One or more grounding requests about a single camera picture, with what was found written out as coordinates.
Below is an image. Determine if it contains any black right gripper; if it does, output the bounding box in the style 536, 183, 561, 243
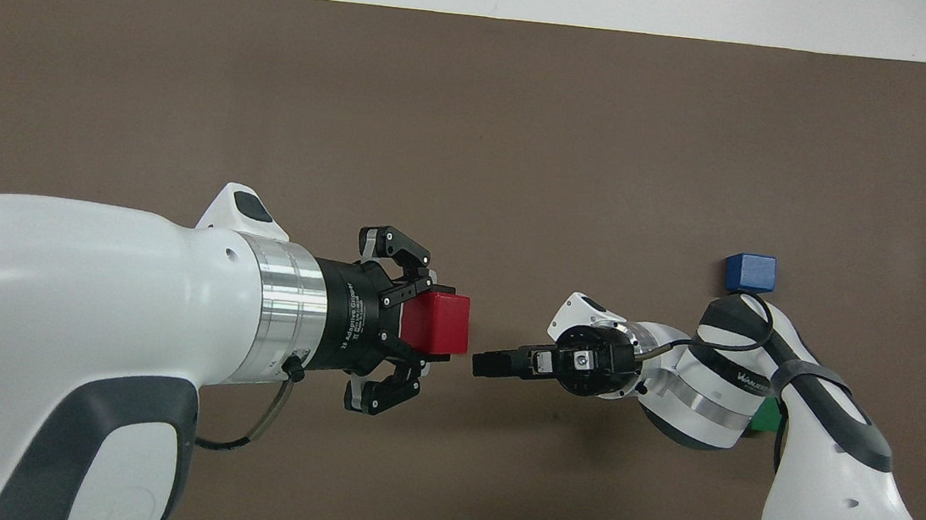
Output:
469, 315, 644, 403

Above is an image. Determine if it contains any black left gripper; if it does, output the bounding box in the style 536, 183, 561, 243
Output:
300, 217, 444, 421

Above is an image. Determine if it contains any red wooden block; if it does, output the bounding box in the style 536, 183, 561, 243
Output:
398, 287, 474, 360

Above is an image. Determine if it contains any blue wooden block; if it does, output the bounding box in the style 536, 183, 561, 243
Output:
722, 251, 779, 298

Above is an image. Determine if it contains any green wooden block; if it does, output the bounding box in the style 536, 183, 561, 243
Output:
750, 395, 786, 435

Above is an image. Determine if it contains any brown table mat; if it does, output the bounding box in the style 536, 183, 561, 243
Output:
0, 0, 926, 520

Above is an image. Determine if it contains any left arm gripper cable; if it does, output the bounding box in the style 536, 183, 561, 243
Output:
195, 346, 309, 460

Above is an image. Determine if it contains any arm gripper cable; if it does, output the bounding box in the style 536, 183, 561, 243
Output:
632, 282, 776, 377
195, 346, 309, 460

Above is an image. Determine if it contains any right arm gripper cable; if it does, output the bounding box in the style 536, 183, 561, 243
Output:
632, 282, 776, 377

